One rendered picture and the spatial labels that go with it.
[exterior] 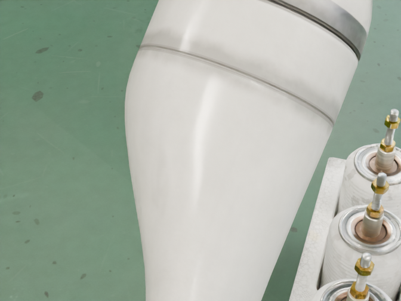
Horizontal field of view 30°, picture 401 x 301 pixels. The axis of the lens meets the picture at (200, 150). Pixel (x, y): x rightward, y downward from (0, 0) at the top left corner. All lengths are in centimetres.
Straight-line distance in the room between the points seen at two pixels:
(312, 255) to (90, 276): 38
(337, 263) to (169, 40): 63
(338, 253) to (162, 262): 61
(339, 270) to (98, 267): 43
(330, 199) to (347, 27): 74
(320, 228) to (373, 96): 57
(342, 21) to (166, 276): 12
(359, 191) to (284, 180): 67
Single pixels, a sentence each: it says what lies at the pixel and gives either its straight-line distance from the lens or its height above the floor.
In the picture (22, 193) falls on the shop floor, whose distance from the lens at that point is 132.
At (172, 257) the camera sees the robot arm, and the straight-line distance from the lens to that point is 29.
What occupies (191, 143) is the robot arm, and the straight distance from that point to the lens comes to 29.
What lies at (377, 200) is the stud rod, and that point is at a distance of 87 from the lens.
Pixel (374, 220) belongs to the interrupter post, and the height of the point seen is 28.
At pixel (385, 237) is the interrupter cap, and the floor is 25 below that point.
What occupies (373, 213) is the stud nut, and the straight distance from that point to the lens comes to 88.
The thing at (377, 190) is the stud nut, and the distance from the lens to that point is 85.
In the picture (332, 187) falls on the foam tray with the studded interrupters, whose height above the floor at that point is 18.
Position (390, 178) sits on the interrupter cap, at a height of 25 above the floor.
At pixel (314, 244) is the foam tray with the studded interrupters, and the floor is 18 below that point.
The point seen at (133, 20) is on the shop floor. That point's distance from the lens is 172.
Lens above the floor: 91
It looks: 42 degrees down
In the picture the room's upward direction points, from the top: 1 degrees counter-clockwise
